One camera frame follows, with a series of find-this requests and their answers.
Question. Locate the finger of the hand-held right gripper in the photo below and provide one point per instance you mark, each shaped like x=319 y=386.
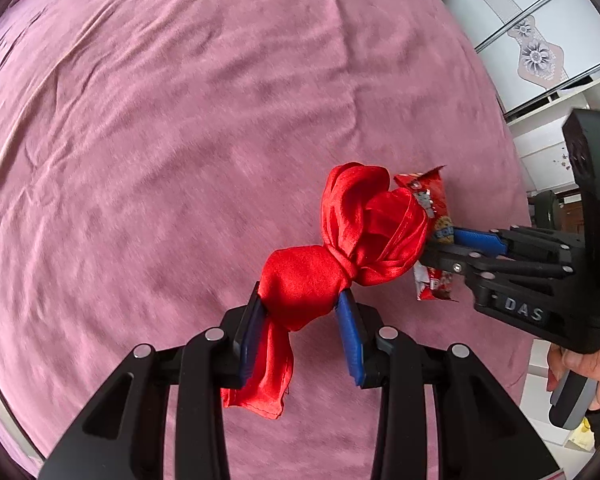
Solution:
x=475 y=240
x=445 y=260

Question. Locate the red satin cloth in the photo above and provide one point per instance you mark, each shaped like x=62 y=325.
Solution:
x=300 y=280

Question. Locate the pink bed sheet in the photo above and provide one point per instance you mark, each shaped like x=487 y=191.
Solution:
x=155 y=135

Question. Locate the silver bed frame rail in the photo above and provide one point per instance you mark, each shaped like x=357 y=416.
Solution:
x=0 y=410

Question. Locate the green round stool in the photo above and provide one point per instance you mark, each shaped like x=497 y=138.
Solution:
x=542 y=210

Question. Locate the white cabinet with stickers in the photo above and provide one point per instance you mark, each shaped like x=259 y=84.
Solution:
x=535 y=160

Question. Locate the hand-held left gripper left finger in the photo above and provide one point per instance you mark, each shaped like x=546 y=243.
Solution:
x=250 y=332

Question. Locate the red snack packet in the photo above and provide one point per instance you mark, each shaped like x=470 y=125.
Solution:
x=435 y=200

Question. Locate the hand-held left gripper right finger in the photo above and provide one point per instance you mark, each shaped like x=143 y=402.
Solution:
x=347 y=335

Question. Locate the white wardrobe floral panel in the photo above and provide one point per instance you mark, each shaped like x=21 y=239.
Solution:
x=480 y=10

